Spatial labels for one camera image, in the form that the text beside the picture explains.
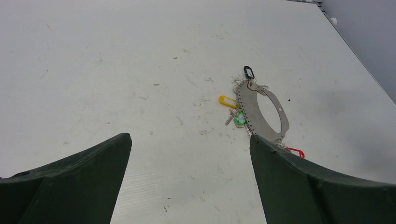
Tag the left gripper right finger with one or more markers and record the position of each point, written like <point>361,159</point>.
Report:
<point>294,190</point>

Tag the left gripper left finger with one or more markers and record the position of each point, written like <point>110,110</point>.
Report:
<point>79,189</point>

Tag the green key tag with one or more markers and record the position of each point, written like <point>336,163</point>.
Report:
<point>240,119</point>

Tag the silver key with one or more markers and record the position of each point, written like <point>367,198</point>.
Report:
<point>232,114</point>

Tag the yellow key tag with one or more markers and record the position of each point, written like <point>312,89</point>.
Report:
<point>229,102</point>

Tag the small key with black tag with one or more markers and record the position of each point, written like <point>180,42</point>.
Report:
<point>250,79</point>

